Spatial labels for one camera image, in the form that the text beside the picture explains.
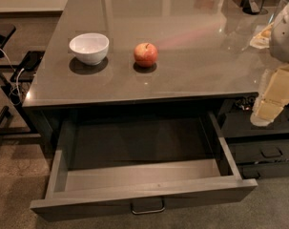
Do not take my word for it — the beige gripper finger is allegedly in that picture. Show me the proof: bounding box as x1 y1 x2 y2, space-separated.
252 68 289 122

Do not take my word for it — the grey top drawer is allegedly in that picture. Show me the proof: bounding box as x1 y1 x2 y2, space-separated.
31 113 258 221

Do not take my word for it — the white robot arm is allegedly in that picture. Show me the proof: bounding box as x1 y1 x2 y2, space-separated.
250 2 289 127

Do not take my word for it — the right top drawer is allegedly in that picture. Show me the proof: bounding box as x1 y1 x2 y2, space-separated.
221 107 289 137

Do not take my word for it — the right lower drawer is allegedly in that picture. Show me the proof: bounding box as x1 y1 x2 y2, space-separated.
228 139 289 164

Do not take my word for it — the grey counter cabinet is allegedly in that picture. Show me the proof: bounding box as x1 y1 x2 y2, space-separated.
22 0 289 179

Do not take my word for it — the red apple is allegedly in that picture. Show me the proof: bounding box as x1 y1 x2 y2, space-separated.
134 43 158 68

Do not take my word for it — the white ceramic bowl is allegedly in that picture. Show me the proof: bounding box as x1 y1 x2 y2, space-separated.
69 32 110 65

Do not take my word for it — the black side stand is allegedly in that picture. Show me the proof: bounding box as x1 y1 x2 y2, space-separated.
0 24 45 135

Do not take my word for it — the metal top drawer handle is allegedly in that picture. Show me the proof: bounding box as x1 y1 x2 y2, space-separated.
130 198 165 216

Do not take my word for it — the white cable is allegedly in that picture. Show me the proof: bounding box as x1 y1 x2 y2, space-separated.
0 45 26 107

